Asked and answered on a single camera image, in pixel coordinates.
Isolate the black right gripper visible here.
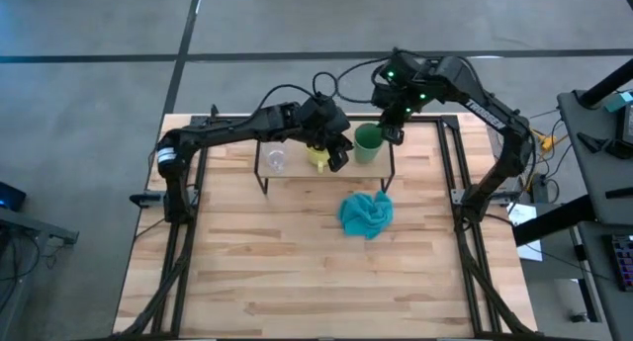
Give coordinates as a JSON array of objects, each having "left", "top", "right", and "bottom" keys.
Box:
[{"left": 372, "top": 85, "right": 422, "bottom": 146}]

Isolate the black device with blue light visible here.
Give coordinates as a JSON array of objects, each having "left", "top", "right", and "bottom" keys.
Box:
[{"left": 0, "top": 181, "right": 28, "bottom": 213}]

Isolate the clear plastic mug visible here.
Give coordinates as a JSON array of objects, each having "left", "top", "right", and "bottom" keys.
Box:
[{"left": 264, "top": 141, "right": 291, "bottom": 175}]

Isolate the grey desk with keyboard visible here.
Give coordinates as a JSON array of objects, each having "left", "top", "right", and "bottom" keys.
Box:
[{"left": 576, "top": 220, "right": 633, "bottom": 341}]

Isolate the dark keyboard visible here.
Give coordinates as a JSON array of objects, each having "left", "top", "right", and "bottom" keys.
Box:
[{"left": 610, "top": 234, "right": 633, "bottom": 292}]

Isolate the white paper sheet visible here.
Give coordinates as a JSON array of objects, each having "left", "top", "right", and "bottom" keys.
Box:
[{"left": 506, "top": 202, "right": 544, "bottom": 262}]

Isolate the grey desk with tools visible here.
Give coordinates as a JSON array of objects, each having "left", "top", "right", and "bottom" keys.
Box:
[{"left": 557, "top": 88, "right": 633, "bottom": 226}]

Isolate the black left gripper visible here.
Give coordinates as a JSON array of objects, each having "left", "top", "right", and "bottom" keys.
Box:
[{"left": 308, "top": 115, "right": 355, "bottom": 174}]

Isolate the yellow cable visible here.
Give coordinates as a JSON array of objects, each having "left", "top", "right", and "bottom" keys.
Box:
[{"left": 531, "top": 128, "right": 558, "bottom": 152}]

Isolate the teal small box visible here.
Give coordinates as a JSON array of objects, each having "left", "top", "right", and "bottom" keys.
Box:
[{"left": 605, "top": 90, "right": 633, "bottom": 114}]

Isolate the black desk beam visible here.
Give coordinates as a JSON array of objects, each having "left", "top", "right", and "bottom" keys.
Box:
[{"left": 511, "top": 195, "right": 597, "bottom": 247}]

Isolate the dark flat device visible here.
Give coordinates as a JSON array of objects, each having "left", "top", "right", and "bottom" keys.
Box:
[{"left": 621, "top": 103, "right": 633, "bottom": 145}]

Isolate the black round pole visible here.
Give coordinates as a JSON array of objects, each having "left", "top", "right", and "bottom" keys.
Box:
[{"left": 578, "top": 58, "right": 633, "bottom": 109}]

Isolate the black angled tool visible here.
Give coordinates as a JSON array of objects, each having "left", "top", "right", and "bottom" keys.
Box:
[{"left": 576, "top": 131, "right": 633, "bottom": 160}]

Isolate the yellow mug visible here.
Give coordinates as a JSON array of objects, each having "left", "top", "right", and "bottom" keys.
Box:
[{"left": 305, "top": 143, "right": 333, "bottom": 175}]

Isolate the teal crumpled cloth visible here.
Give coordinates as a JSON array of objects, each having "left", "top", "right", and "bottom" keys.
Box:
[{"left": 337, "top": 190, "right": 396, "bottom": 241}]

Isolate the grey side table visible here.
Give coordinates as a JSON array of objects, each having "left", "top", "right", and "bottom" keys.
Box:
[{"left": 0, "top": 206, "right": 80, "bottom": 327}]

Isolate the black bracket on table edge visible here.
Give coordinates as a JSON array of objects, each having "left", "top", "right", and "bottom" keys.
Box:
[{"left": 129, "top": 191, "right": 167, "bottom": 208}]

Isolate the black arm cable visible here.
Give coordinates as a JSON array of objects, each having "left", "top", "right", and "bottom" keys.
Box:
[
  {"left": 256, "top": 71, "right": 342, "bottom": 115},
  {"left": 334, "top": 47, "right": 397, "bottom": 105}
]

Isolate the black aluminium mounting frame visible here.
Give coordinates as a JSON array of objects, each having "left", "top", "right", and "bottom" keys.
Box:
[{"left": 113, "top": 113, "right": 540, "bottom": 340}]

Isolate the green plastic cup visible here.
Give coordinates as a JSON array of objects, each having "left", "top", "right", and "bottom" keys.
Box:
[{"left": 352, "top": 122, "right": 386, "bottom": 165}]

